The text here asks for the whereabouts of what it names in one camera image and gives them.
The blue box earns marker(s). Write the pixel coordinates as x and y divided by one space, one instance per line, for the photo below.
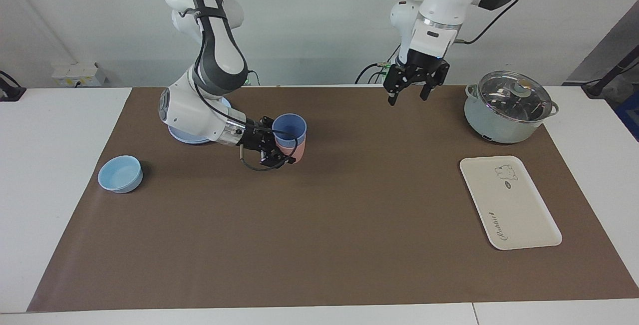
630 115

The glass pot lid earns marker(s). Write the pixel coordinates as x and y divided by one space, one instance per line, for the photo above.
514 98

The light blue bowl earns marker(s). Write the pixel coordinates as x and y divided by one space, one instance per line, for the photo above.
120 174

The black stand leg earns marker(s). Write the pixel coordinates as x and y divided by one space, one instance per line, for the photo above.
606 78

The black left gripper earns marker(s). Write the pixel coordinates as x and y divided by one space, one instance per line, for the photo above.
422 65

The pale blue plate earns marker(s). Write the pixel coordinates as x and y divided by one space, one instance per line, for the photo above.
187 139

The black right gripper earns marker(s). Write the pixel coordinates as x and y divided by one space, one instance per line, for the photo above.
252 135

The white wall socket box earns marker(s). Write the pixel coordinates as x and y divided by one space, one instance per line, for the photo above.
75 74

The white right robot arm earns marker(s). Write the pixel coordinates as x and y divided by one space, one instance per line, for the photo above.
219 60

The cream rabbit print tray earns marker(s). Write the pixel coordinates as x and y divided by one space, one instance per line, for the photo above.
509 205

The pale green cooking pot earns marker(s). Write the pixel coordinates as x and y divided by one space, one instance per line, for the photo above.
491 124

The pink plastic cup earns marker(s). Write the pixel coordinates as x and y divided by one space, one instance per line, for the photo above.
298 153

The blue plastic cup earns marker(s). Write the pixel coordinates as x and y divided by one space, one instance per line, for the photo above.
290 124

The brown table mat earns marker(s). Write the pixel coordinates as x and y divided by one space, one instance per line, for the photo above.
319 215

